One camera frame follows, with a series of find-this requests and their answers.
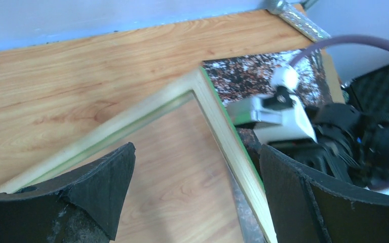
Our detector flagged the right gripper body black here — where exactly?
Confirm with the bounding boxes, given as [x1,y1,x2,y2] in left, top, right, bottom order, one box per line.
[271,103,389,191]

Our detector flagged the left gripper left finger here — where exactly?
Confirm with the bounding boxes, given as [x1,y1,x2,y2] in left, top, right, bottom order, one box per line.
[0,143,136,242]

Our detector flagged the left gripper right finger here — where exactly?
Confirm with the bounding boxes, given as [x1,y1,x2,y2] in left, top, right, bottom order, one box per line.
[259,145,389,242]

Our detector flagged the wooden picture frame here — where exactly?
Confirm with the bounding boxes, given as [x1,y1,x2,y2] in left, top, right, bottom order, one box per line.
[0,68,277,242]

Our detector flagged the clear acrylic sheet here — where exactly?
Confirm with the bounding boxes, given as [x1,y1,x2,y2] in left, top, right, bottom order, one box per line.
[227,166,266,243]

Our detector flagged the autumn forest photo board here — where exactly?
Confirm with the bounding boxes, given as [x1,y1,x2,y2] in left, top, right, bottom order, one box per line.
[201,48,346,175]

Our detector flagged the black poker chip case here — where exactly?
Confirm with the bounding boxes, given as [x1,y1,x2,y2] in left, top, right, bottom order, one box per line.
[342,65,389,113]

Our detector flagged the silver glitter microphone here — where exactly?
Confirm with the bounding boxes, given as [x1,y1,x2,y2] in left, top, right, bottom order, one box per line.
[266,0,331,42]

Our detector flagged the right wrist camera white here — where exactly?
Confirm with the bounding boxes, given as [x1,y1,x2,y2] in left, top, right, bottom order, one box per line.
[226,65,317,144]

